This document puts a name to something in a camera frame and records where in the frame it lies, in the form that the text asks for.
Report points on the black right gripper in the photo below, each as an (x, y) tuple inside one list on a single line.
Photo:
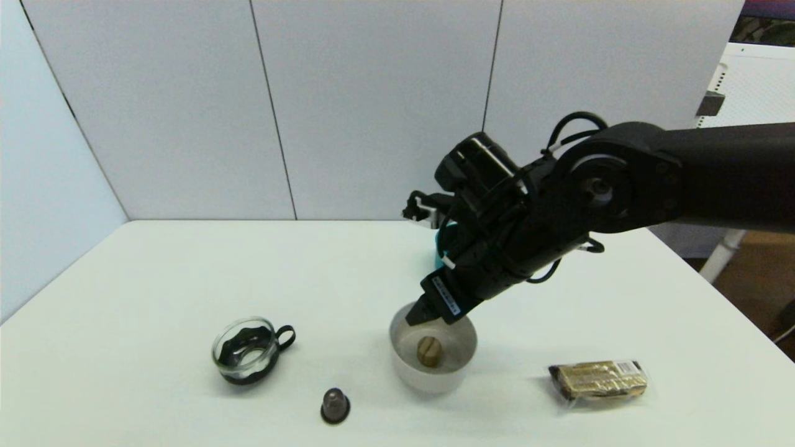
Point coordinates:
[(445, 298)]

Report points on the small wooden cylinder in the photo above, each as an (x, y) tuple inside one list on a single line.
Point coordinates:
[(429, 351)]

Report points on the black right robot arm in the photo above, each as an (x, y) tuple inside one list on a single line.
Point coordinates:
[(714, 174)]

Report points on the beige round bowl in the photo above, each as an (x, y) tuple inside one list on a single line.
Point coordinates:
[(428, 377)]

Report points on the dark coffee capsule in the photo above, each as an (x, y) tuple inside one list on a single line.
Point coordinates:
[(334, 406)]

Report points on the gold wrapped snack package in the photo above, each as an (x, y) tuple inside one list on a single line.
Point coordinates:
[(599, 380)]

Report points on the glass cup with black holder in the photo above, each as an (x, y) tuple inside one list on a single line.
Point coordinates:
[(248, 354)]

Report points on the white stand pole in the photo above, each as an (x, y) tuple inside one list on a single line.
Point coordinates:
[(720, 257)]

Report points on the black panel clip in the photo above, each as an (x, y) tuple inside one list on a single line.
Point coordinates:
[(710, 102)]

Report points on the white perforated cabinet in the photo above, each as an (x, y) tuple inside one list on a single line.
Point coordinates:
[(758, 87)]

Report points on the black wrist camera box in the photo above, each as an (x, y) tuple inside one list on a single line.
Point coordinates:
[(478, 164)]

